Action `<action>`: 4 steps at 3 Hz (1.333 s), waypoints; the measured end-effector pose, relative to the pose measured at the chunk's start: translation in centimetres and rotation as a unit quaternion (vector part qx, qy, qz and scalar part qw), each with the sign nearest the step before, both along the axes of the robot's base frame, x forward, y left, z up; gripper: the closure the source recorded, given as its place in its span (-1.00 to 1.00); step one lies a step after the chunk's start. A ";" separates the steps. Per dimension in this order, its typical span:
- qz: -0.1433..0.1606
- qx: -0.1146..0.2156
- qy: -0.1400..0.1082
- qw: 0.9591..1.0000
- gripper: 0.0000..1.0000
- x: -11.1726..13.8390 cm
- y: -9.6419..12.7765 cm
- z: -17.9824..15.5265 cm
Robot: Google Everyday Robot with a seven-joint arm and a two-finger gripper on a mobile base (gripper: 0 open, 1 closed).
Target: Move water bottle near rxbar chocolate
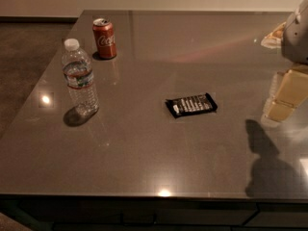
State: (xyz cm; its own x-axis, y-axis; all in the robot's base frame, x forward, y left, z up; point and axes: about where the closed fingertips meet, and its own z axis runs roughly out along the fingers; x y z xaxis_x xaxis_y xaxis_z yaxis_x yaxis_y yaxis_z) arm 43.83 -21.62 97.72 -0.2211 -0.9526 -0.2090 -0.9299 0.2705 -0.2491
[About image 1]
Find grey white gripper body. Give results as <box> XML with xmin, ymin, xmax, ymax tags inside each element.
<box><xmin>282</xmin><ymin>0</ymin><xmax>308</xmax><ymax>64</ymax></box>

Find clear plastic water bottle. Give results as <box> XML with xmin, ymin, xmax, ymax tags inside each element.
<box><xmin>62</xmin><ymin>38</ymin><xmax>99</xmax><ymax>117</ymax></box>

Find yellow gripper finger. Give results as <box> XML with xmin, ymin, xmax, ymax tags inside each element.
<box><xmin>265</xmin><ymin>64</ymin><xmax>308</xmax><ymax>122</ymax></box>
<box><xmin>261</xmin><ymin>22</ymin><xmax>286</xmax><ymax>49</ymax></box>

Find black rxbar chocolate wrapper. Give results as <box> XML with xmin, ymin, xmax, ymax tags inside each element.
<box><xmin>165</xmin><ymin>93</ymin><xmax>218</xmax><ymax>118</ymax></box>

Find dark cabinet drawer front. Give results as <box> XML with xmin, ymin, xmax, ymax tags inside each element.
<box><xmin>0</xmin><ymin>195</ymin><xmax>308</xmax><ymax>231</ymax></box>

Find red coca-cola can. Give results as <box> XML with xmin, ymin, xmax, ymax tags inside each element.
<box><xmin>92</xmin><ymin>18</ymin><xmax>116</xmax><ymax>59</ymax></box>

